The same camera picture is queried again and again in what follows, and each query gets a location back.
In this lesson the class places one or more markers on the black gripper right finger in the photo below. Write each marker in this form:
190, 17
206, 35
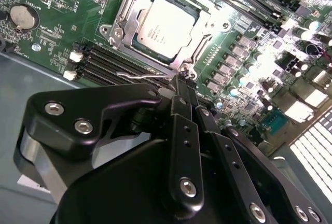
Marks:
233, 161

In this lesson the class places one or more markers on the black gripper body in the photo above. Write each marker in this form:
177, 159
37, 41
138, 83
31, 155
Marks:
124, 187

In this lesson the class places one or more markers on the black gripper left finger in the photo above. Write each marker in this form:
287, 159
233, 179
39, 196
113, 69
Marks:
67, 110

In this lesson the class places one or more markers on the silver CPU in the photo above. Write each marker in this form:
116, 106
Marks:
166, 27

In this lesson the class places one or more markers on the metal socket cover frame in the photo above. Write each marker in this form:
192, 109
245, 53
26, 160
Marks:
133, 20

